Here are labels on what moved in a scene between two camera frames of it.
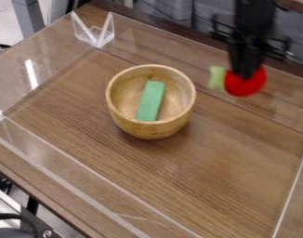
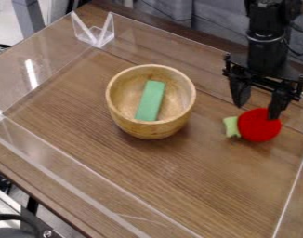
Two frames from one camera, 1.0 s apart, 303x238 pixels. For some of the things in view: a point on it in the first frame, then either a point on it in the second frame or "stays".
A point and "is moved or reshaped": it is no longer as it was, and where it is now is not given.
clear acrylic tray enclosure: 229,178 stays
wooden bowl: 123,95 stays
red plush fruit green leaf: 237,85 is moved or reshaped
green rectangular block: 150,106 stays
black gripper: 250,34 -> 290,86
